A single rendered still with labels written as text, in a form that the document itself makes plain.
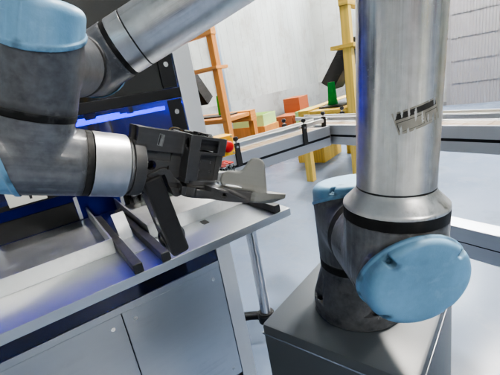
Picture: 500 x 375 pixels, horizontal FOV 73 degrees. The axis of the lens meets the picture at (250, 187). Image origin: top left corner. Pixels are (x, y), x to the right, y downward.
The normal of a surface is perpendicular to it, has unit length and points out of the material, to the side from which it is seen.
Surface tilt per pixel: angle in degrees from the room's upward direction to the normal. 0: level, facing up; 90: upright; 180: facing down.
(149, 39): 111
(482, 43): 90
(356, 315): 73
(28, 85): 97
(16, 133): 93
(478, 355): 0
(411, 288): 98
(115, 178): 106
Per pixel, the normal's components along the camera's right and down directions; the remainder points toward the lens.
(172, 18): 0.25, 0.55
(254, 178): 0.04, 0.18
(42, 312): -0.17, -0.94
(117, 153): 0.58, -0.25
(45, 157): 0.67, 0.28
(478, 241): -0.81, 0.30
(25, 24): 0.24, 0.27
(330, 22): -0.61, 0.33
